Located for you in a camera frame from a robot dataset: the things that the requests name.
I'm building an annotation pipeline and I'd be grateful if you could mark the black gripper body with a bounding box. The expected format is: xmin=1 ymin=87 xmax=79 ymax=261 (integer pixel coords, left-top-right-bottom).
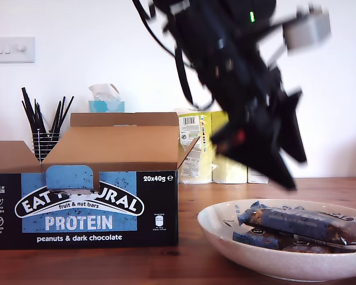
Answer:
xmin=177 ymin=41 xmax=303 ymax=146

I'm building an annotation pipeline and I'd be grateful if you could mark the blue snackbar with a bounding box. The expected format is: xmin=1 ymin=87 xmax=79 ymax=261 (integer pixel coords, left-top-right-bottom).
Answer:
xmin=283 ymin=240 xmax=356 ymax=255
xmin=236 ymin=201 xmax=356 ymax=246
xmin=232 ymin=227 xmax=296 ymax=251

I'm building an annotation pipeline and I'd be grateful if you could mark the small white printed carton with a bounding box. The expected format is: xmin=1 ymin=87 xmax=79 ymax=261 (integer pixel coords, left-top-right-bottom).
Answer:
xmin=247 ymin=166 xmax=271 ymax=184

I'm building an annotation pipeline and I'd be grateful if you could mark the white floral ceramic plate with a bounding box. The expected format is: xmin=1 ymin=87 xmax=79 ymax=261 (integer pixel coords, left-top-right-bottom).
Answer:
xmin=196 ymin=198 xmax=356 ymax=282

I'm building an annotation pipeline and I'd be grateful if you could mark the black blue snackbar carton box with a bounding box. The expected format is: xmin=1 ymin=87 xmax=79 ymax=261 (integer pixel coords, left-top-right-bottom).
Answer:
xmin=0 ymin=112 xmax=202 ymax=251

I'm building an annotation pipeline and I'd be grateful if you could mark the teal tissue box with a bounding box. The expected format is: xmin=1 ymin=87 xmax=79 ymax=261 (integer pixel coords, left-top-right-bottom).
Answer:
xmin=88 ymin=100 xmax=126 ymax=113

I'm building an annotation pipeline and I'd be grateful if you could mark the yellow paper towel pack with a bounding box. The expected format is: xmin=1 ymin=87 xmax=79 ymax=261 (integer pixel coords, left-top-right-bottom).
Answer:
xmin=174 ymin=108 xmax=250 ymax=185

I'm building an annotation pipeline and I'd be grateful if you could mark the white paper tissue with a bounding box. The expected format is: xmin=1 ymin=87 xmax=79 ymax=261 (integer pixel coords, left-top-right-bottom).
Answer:
xmin=88 ymin=83 xmax=122 ymax=102

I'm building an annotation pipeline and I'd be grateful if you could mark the black thin stick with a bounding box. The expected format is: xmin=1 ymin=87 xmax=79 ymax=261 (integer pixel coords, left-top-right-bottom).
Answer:
xmin=47 ymin=100 xmax=62 ymax=134
xmin=20 ymin=86 xmax=43 ymax=134
xmin=33 ymin=98 xmax=41 ymax=133
xmin=50 ymin=96 xmax=66 ymax=134
xmin=21 ymin=100 xmax=37 ymax=134
xmin=54 ymin=95 xmax=75 ymax=134

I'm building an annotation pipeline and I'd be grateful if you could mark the thick black cable loop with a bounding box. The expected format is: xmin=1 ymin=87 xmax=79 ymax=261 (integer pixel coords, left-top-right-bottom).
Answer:
xmin=174 ymin=47 xmax=195 ymax=106

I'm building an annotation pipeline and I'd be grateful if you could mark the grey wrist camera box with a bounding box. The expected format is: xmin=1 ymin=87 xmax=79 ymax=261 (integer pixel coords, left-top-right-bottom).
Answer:
xmin=256 ymin=2 xmax=332 ymax=60

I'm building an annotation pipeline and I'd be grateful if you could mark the long thin black cable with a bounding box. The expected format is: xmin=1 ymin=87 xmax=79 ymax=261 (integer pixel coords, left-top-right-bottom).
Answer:
xmin=132 ymin=0 xmax=202 ymax=71

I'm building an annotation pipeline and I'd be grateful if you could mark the wire mesh stick holder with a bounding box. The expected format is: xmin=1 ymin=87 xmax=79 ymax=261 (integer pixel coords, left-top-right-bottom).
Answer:
xmin=31 ymin=131 xmax=61 ymax=163

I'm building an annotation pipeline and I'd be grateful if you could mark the white wall light switch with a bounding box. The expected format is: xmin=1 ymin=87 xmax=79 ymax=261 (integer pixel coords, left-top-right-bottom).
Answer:
xmin=0 ymin=36 xmax=36 ymax=64

